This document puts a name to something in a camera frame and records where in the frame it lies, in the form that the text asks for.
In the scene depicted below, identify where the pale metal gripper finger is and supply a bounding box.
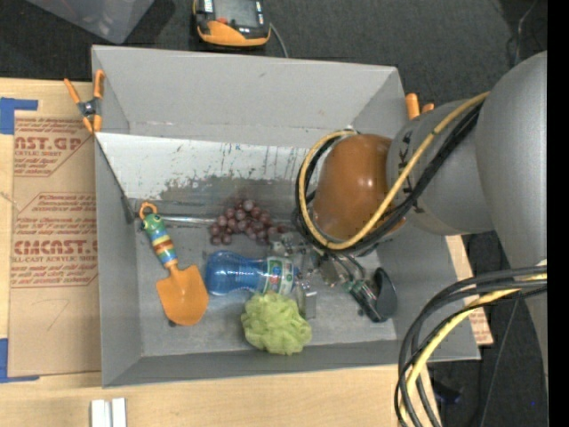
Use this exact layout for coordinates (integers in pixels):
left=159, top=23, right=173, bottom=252
left=294, top=278, right=318, bottom=320
left=268, top=232, right=308, bottom=257

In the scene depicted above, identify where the green mesh bath sponge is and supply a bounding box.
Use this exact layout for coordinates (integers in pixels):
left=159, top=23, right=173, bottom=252
left=240, top=291, right=313, bottom=357

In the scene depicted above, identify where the purple toy grape bunch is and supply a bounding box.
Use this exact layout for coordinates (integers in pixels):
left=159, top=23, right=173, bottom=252
left=208, top=198, right=290, bottom=246

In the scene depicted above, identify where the blue plastic bottle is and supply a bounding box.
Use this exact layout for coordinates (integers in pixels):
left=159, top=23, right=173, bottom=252
left=204, top=250, right=301, bottom=297

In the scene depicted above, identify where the black glossy curved object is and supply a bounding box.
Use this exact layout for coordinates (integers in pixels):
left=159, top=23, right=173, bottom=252
left=372, top=266, right=399, bottom=322

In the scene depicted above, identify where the orange toy shovel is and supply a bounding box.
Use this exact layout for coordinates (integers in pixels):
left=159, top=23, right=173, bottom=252
left=138, top=201, right=211, bottom=327

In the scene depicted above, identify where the grey metal bin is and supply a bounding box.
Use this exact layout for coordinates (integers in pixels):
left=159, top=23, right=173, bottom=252
left=91, top=44, right=483, bottom=389

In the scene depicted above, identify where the brown cardboard board red print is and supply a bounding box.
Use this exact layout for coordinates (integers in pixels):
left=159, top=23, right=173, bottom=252
left=0, top=77, right=494, bottom=384

